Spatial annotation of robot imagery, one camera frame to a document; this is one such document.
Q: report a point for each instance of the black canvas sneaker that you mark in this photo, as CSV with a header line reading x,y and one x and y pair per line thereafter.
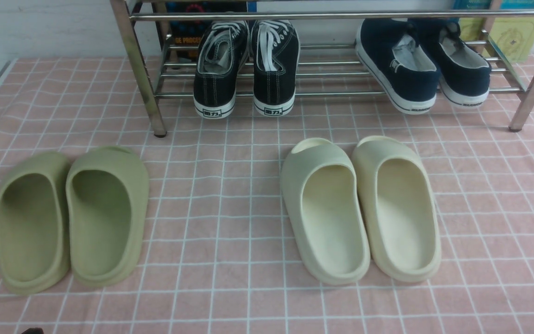
x,y
222,53
275,48

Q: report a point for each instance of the cream left foam slipper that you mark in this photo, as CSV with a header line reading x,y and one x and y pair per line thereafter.
x,y
319,189

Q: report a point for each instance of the cream foam slipper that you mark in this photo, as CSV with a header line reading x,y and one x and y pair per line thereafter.
x,y
319,189
399,209

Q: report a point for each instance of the pink checkered cloth mat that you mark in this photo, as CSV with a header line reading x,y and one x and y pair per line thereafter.
x,y
219,256

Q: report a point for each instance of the cream right foam slipper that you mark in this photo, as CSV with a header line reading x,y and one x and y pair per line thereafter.
x,y
399,209

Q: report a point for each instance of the green right foam slipper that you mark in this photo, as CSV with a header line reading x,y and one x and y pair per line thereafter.
x,y
107,191

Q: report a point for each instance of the green foam slipper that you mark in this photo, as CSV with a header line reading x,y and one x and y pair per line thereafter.
x,y
34,224
107,191

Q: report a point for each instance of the navy slip-on shoe left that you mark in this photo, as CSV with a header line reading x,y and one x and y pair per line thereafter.
x,y
391,51

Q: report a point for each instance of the navy slip-on shoe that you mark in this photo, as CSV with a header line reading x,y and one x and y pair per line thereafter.
x,y
465,74
391,51

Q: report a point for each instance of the navy slip-on shoe right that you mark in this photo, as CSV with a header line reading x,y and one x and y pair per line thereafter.
x,y
465,74

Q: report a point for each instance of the green left foam slipper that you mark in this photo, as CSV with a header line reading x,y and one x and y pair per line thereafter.
x,y
34,224

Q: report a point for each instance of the yellow green book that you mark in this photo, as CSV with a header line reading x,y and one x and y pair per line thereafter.
x,y
514,36

